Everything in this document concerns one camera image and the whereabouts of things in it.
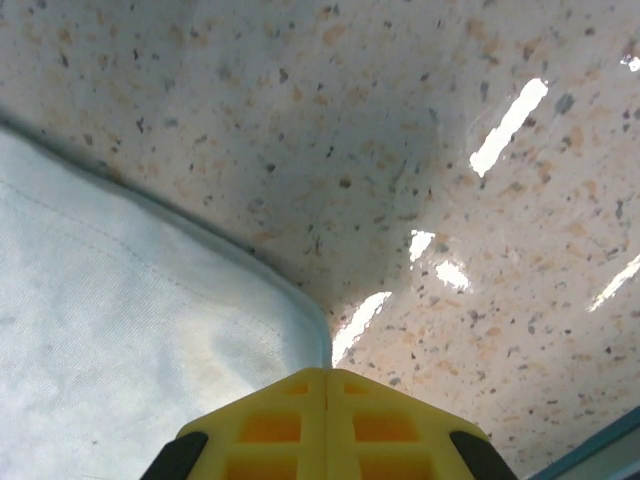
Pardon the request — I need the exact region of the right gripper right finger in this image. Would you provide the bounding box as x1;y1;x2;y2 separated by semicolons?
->
324;367;516;480

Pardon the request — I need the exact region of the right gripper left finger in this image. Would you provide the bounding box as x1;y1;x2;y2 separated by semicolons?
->
144;367;329;480

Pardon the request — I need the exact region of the white t-shirt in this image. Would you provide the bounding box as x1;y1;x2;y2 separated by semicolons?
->
0;119;334;480

